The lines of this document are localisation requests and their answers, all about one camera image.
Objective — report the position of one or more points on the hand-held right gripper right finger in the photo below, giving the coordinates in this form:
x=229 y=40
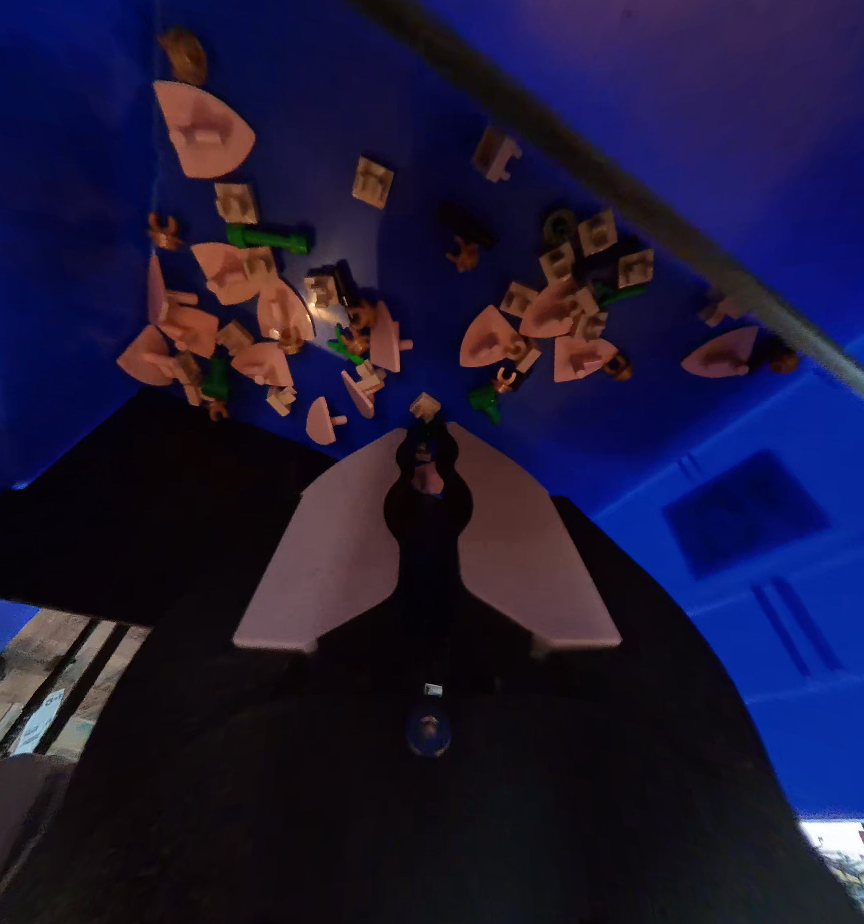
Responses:
x=533 y=563

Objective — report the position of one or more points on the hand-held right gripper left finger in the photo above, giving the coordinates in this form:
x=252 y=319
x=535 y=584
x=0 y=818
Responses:
x=331 y=563

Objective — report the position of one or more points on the small pink petal piece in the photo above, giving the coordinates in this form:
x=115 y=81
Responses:
x=427 y=478

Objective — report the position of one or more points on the blue storage bin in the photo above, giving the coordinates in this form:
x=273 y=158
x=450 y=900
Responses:
x=764 y=108

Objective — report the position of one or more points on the small green stem brick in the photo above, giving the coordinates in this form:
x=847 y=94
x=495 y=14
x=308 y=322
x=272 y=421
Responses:
x=216 y=379
x=269 y=238
x=346 y=346
x=486 y=403
x=619 y=292

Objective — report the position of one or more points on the scattered gold brick bits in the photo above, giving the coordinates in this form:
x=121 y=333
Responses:
x=164 y=232

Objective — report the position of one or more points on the scattered tan clip plates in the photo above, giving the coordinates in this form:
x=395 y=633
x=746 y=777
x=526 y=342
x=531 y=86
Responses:
x=372 y=180

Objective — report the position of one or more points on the grey curved bar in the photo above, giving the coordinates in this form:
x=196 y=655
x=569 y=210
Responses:
x=619 y=188

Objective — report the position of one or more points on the scattered pink brick petals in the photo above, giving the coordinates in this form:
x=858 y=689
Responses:
x=201 y=130

